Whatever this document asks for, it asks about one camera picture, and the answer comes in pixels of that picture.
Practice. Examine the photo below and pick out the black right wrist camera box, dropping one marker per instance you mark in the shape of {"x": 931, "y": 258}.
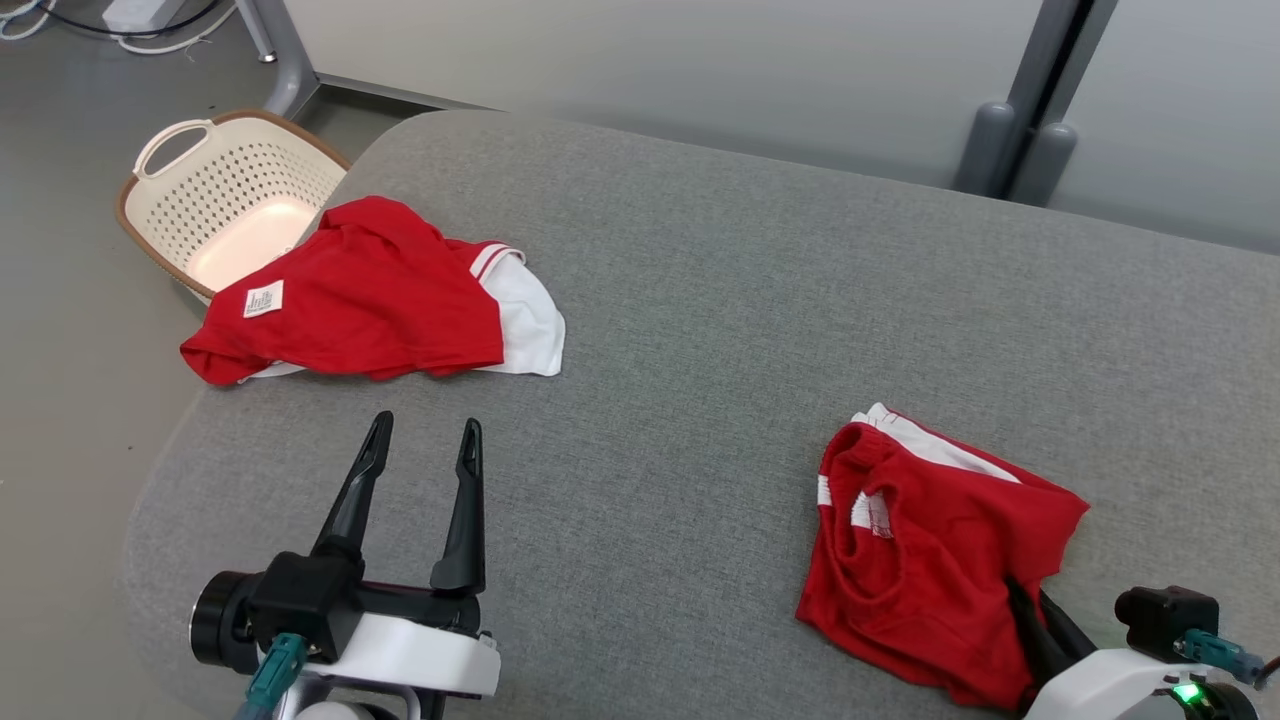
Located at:
{"x": 1165, "y": 620}

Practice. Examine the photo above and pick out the grey slanted partition leg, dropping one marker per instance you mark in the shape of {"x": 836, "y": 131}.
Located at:
{"x": 285, "y": 60}

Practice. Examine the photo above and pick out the cream plastic laundry basket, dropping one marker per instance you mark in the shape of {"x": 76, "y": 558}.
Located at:
{"x": 230, "y": 190}

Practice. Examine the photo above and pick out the red and white jersey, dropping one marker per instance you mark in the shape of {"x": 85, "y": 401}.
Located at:
{"x": 380, "y": 300}

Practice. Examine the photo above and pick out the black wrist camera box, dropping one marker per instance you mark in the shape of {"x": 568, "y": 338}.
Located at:
{"x": 1165, "y": 620}
{"x": 305, "y": 600}

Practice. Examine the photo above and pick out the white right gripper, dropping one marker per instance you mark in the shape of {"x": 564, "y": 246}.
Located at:
{"x": 1090, "y": 690}

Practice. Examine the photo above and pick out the red jersey with number 23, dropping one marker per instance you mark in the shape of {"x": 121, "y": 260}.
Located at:
{"x": 930, "y": 560}

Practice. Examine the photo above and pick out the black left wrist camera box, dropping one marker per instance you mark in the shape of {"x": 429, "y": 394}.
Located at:
{"x": 305, "y": 600}

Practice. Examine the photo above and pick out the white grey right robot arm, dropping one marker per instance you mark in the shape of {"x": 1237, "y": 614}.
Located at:
{"x": 1215, "y": 705}

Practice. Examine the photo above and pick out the white power strip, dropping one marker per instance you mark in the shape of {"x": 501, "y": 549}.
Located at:
{"x": 140, "y": 14}

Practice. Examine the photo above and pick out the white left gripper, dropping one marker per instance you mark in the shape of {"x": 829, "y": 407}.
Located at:
{"x": 420, "y": 650}

